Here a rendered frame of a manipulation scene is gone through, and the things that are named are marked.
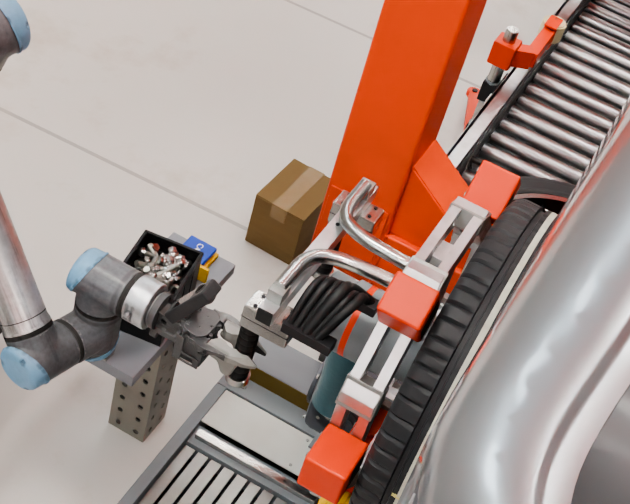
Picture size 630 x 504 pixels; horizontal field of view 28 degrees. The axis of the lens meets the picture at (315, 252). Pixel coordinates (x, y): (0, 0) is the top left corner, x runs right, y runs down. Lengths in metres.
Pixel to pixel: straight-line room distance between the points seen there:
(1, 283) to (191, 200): 1.55
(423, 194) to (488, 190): 0.41
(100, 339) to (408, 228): 0.75
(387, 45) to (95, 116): 1.64
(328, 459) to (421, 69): 0.85
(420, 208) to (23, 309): 0.89
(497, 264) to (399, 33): 0.65
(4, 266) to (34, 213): 1.38
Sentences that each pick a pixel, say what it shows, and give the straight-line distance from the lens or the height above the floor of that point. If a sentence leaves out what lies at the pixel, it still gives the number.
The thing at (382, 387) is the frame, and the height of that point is 0.99.
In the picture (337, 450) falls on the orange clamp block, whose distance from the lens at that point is 2.02.
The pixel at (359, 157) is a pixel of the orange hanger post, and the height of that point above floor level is 0.84.
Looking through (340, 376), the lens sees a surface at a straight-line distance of 2.49.
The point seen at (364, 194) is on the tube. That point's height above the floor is 1.01.
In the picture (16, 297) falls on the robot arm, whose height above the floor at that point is 0.82.
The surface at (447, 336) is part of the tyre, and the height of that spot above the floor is 1.11.
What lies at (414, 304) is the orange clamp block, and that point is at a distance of 1.90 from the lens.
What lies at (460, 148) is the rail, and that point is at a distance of 3.54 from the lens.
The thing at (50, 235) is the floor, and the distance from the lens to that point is 3.53.
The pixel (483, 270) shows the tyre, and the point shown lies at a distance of 1.97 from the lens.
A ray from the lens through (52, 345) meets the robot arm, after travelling 2.27.
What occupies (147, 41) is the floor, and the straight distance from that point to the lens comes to 4.31.
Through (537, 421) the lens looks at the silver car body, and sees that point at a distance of 1.11.
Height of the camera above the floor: 2.43
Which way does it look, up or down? 42 degrees down
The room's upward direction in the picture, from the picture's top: 17 degrees clockwise
